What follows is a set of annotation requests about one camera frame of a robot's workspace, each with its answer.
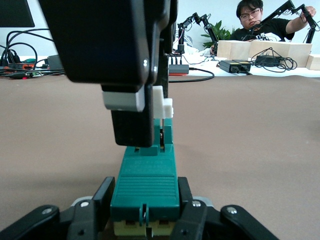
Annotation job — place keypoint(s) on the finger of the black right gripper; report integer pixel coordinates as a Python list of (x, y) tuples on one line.
[(132, 125)]

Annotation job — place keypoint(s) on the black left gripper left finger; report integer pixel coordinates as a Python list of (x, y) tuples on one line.
[(102, 200)]

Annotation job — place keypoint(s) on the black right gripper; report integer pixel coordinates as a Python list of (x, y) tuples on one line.
[(100, 40)]

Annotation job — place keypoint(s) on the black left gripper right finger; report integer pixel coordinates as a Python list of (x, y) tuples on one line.
[(186, 200)]

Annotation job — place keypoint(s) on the person bare forearm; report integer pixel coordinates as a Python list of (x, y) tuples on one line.
[(295, 23)]

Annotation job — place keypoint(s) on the person hand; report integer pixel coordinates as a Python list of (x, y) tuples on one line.
[(310, 11)]

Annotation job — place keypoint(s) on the grey usb hub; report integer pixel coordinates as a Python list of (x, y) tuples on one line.
[(178, 68)]

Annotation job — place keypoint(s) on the black power adapter yellow label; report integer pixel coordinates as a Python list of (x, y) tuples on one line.
[(243, 66), (227, 66)]

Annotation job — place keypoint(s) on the green potted plant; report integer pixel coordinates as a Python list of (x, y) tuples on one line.
[(221, 31)]

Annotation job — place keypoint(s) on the small black box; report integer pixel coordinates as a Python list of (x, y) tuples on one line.
[(55, 62)]

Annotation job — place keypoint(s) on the plain black power adapter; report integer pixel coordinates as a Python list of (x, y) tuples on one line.
[(267, 60)]

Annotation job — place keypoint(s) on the person in black t-shirt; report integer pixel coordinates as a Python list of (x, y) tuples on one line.
[(250, 15)]

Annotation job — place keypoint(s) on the orange black device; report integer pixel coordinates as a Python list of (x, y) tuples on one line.
[(21, 66)]

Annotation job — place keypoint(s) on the small light wooden box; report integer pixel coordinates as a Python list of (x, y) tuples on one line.
[(314, 62)]

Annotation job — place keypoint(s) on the black computer monitor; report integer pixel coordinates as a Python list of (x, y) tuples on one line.
[(15, 12)]

